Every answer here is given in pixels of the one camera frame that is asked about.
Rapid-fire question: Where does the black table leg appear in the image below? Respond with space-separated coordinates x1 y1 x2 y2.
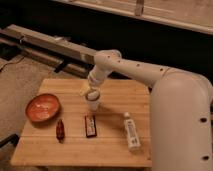
0 134 19 148

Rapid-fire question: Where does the white ceramic cup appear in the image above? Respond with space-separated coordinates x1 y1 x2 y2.
85 90 100 111

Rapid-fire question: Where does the orange ceramic bowl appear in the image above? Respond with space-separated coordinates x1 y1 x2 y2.
25 93 61 122

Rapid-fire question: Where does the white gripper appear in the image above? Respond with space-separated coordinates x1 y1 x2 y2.
87 66 107 87

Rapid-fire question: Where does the wooden table board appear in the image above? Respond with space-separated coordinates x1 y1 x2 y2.
11 79 151 167

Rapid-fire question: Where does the dark red rectangular box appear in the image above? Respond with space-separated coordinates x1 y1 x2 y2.
85 115 97 138

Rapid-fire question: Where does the white plastic bottle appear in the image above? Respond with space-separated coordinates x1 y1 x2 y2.
124 112 141 152

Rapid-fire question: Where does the long metal rail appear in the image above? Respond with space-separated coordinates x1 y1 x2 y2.
0 24 96 73

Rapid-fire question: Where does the black cable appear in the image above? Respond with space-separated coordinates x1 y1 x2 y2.
0 53 28 73

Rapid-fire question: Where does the small brown figurine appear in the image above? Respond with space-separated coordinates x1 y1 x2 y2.
56 120 65 142

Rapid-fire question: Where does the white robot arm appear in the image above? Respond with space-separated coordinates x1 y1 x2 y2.
88 50 213 171

